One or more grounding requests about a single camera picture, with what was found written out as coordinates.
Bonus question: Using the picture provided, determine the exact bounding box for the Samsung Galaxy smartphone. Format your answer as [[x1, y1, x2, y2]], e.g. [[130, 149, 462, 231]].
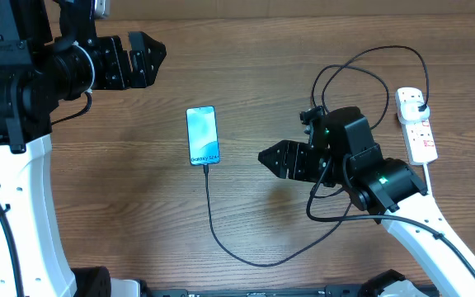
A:
[[186, 106, 220, 166]]

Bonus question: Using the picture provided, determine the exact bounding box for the black USB charging cable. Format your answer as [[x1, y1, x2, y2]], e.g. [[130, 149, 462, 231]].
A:
[[202, 45, 431, 268]]

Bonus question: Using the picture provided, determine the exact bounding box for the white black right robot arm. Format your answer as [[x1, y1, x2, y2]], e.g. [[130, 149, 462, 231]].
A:
[[258, 106, 475, 296]]

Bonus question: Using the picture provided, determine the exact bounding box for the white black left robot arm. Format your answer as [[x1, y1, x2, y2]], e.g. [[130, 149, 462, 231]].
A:
[[0, 0, 167, 296]]

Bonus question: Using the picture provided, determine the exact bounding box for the white charger plug adapter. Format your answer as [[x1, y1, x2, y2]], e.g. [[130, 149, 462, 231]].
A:
[[397, 101, 430, 125]]

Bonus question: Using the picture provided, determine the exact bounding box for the white power strip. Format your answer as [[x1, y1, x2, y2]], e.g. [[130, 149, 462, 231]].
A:
[[394, 87, 438, 165]]

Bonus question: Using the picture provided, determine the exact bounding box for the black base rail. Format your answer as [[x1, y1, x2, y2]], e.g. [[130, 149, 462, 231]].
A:
[[140, 283, 440, 297]]

